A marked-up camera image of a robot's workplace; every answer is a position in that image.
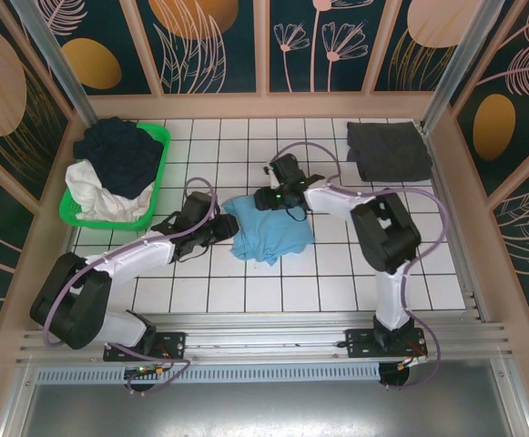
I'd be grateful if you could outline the grey folded t-shirt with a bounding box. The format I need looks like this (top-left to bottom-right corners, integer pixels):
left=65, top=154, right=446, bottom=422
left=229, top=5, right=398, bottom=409
left=345, top=119, right=433, bottom=183

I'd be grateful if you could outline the perforated metal cable duct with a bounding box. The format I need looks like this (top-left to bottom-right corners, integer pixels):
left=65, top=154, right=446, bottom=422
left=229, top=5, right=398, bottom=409
left=36, top=366, right=383, bottom=383

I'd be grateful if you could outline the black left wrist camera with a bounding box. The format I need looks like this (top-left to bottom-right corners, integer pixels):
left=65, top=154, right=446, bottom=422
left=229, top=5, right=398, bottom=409
left=181, top=190, right=219, bottom=224

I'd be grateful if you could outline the aluminium frame post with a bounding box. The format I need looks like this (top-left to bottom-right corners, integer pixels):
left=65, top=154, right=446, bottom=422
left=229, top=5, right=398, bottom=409
left=11, top=0, right=95, bottom=124
left=421, top=0, right=497, bottom=133

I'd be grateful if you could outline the green plastic basket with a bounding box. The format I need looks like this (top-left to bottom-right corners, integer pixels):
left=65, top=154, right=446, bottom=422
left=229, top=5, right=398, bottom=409
left=58, top=122, right=173, bottom=230

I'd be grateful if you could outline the light blue printed t-shirt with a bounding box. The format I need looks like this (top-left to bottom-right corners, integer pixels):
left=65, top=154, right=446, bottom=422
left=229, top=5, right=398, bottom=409
left=221, top=194, right=315, bottom=268

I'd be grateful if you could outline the navy blue t-shirt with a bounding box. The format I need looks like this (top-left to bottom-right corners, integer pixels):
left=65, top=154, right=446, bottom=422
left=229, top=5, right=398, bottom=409
left=72, top=117, right=168, bottom=200

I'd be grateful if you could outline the grey sheet metal panel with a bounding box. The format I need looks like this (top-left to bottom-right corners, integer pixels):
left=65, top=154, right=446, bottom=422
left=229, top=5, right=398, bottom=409
left=20, top=381, right=515, bottom=437

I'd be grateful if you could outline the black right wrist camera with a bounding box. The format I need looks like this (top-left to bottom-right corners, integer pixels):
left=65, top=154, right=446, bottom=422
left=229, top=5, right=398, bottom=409
left=263, top=153, right=309, bottom=188

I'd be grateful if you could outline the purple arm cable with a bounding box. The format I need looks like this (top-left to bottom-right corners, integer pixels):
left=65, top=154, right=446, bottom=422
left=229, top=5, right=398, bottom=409
left=43, top=177, right=222, bottom=396
left=275, top=140, right=452, bottom=392

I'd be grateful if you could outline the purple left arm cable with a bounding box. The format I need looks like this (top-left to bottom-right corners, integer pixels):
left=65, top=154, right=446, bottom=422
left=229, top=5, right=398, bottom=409
left=43, top=177, right=222, bottom=396

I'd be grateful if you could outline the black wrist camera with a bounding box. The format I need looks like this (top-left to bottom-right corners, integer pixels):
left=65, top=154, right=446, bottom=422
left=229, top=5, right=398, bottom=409
left=263, top=153, right=309, bottom=188
left=181, top=190, right=219, bottom=224

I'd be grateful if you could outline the white t-shirt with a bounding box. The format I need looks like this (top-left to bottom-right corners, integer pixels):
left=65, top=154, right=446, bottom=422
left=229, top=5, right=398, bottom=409
left=65, top=158, right=156, bottom=224

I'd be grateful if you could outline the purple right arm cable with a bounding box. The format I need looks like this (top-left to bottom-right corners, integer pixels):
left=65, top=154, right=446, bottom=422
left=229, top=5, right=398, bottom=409
left=275, top=140, right=452, bottom=392

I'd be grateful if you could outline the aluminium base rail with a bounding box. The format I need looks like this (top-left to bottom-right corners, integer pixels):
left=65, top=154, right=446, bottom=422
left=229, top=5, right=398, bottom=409
left=15, top=311, right=515, bottom=365

